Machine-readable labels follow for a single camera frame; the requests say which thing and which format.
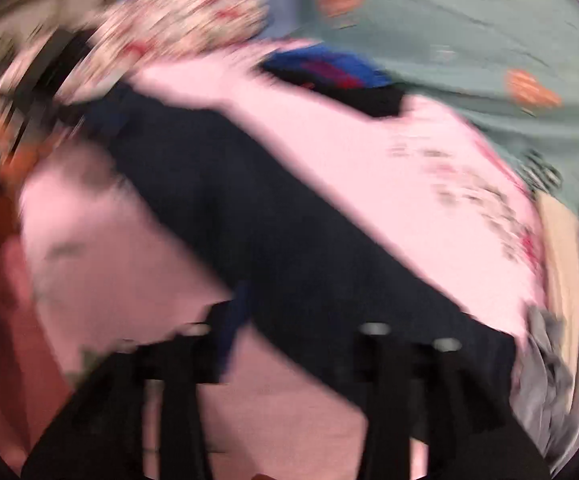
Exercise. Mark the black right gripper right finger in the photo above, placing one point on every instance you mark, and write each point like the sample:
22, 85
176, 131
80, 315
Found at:
470, 433

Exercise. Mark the pink floral bed sheet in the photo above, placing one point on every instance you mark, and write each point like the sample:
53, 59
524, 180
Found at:
422, 185

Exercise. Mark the red floral pillow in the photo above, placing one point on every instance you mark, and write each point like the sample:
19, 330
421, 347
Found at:
131, 34

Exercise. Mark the grey crumpled cloth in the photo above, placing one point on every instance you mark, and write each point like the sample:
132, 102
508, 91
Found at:
543, 386

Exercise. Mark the dark navy pants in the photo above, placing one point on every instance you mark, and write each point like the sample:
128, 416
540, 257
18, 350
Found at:
314, 276

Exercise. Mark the folded blue red garment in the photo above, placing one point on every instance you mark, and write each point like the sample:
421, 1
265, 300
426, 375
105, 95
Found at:
344, 70

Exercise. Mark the folded black garment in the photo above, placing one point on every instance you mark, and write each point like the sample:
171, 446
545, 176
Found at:
378, 102

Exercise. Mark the teal heart blanket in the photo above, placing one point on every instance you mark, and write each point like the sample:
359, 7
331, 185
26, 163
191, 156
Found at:
510, 67

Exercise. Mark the pink sweater of person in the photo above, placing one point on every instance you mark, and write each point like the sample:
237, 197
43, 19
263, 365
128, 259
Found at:
32, 388

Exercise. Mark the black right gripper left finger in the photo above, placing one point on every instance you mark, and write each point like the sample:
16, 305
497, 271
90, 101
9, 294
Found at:
99, 433

